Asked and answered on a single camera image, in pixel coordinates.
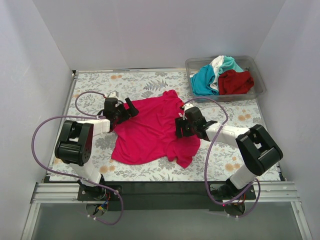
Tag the clear plastic bin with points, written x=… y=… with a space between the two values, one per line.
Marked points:
x=193 y=65

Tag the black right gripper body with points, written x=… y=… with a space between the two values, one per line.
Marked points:
x=182 y=128

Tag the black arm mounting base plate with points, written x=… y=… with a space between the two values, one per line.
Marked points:
x=176 y=195

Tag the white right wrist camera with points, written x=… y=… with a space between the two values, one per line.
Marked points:
x=184 y=108

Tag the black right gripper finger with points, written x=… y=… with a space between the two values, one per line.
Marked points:
x=188 y=130
x=179 y=123

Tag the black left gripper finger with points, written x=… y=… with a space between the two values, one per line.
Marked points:
x=124 y=116
x=132 y=110

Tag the pink t shirt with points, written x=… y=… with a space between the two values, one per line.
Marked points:
x=151 y=134

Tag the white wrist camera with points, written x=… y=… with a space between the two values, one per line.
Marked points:
x=113 y=94
x=184 y=108

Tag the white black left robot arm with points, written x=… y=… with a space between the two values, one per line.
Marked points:
x=74 y=144

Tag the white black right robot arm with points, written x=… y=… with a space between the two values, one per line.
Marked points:
x=258 y=149

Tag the teal blue t shirt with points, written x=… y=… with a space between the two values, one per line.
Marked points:
x=202 y=80

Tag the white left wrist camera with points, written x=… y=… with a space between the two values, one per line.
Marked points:
x=113 y=94

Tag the white and aqua t shirt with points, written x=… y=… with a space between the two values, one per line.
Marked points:
x=220 y=65

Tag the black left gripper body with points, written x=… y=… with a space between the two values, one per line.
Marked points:
x=126 y=113

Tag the floral patterned table mat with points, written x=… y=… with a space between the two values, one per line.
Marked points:
x=216 y=162

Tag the dark red t shirt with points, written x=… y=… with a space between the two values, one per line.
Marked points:
x=235 y=83

